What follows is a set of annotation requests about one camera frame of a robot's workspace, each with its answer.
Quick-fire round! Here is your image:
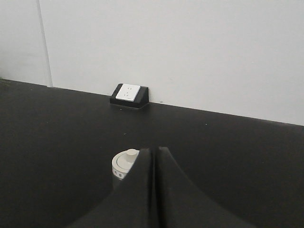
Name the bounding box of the black socket box white outlet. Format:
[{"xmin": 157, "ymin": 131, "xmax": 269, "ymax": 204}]
[{"xmin": 110, "ymin": 84, "xmax": 150, "ymax": 109}]

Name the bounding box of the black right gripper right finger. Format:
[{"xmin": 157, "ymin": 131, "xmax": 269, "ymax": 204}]
[{"xmin": 155, "ymin": 147, "xmax": 252, "ymax": 228}]

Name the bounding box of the glass jar with white lid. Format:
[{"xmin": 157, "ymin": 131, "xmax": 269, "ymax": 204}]
[{"xmin": 112, "ymin": 149, "xmax": 139, "ymax": 189}]

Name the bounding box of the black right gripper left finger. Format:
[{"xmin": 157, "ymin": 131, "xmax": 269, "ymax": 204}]
[{"xmin": 70, "ymin": 149, "xmax": 153, "ymax": 228}]

